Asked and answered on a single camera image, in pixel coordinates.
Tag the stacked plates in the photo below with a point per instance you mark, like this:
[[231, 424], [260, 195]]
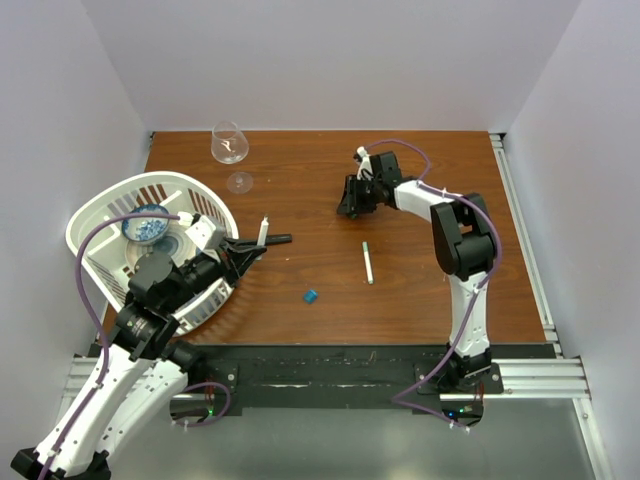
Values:
[[174, 243]]

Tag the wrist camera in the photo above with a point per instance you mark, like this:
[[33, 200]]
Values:
[[206, 233], [362, 158]]

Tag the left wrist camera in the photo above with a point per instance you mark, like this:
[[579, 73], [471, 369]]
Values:
[[206, 233]]

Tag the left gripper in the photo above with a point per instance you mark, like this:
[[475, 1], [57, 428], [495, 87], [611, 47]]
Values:
[[235, 256]]

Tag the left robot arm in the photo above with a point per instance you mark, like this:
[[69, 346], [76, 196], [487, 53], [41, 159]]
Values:
[[141, 368]]

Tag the aluminium frame rail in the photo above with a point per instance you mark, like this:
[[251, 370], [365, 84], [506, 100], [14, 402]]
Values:
[[538, 428]]

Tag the blue highlighter cap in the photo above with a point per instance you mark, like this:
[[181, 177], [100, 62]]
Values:
[[310, 296]]

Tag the white pen dark green end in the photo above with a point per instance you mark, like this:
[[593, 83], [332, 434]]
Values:
[[263, 232]]

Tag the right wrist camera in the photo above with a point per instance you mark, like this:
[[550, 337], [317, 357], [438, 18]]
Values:
[[362, 158]]

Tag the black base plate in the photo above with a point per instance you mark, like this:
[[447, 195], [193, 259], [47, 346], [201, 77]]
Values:
[[235, 378]]

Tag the white pen light green end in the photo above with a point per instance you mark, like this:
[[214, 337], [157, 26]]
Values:
[[368, 263]]

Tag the white plastic basket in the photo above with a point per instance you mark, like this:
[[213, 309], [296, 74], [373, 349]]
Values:
[[112, 254]]

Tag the black blue highlighter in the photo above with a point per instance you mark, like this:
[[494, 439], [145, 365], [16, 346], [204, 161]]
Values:
[[278, 239]]

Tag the blue patterned bowl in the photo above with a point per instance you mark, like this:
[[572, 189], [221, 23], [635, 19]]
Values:
[[146, 230]]

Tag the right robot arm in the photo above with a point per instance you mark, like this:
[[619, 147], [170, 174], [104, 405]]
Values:
[[466, 245]]

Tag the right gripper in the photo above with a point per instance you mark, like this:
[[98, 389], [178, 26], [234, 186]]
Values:
[[350, 203]]

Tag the clear wine glass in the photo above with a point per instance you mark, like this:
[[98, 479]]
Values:
[[229, 146]]

